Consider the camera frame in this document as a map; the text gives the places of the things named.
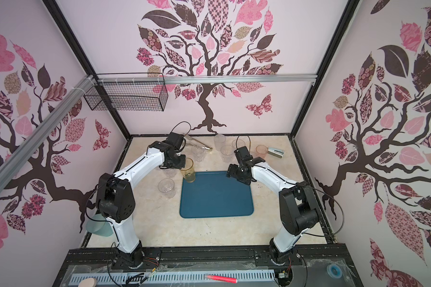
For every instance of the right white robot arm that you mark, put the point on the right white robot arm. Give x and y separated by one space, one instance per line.
297 201

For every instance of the metal serving tongs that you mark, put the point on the metal serving tongs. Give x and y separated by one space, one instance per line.
194 142

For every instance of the clear glass left front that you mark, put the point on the clear glass left front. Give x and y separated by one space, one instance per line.
167 188

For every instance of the amber yellow tall glass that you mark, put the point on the amber yellow tall glass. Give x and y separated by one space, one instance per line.
188 171

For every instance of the pink marker pen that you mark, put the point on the pink marker pen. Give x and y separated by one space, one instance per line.
221 279

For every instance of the clear glass back centre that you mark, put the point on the clear glass back centre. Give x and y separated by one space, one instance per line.
198 153

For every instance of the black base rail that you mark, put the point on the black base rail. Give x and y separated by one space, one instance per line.
306 266

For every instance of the beige round sponge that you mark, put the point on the beige round sponge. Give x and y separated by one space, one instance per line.
89 282

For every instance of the clear glass back right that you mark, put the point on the clear glass back right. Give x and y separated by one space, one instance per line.
238 143

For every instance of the pink plastic cup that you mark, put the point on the pink plastic cup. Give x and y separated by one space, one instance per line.
262 151

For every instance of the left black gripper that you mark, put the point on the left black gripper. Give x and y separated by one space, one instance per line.
182 164

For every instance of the green plastic cup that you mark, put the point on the green plastic cup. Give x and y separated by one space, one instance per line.
99 226

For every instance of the white stapler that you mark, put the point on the white stapler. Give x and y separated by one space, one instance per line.
276 152

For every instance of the blue tape roll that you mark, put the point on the blue tape roll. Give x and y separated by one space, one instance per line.
334 271

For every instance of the clear glass back tall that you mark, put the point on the clear glass back tall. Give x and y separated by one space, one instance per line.
219 141

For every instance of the black wire mesh basket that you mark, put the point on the black wire mesh basket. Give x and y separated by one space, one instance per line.
143 91

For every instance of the teal rectangular tray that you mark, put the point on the teal rectangular tray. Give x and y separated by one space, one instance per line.
213 195

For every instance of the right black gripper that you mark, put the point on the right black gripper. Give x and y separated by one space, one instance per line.
237 172

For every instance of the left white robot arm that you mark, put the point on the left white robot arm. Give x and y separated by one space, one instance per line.
115 199

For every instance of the white slotted cable duct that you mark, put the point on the white slotted cable duct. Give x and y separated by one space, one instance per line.
172 278

